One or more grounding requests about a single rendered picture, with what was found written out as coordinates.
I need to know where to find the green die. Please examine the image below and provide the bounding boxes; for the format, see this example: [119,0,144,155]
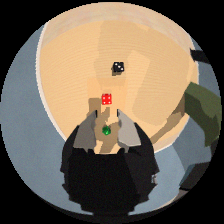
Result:
[102,126,111,135]

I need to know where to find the red die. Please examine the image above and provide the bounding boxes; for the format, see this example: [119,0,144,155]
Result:
[102,94,112,105]

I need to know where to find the light orange flat mat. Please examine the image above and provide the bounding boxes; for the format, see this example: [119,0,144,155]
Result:
[87,78,128,114]

